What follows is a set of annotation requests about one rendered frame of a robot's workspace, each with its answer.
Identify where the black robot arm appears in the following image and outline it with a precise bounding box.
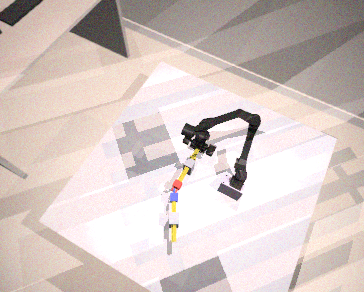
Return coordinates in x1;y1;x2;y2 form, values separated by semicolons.
181;109;261;191

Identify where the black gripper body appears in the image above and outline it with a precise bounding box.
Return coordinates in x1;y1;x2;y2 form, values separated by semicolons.
182;136;216;157

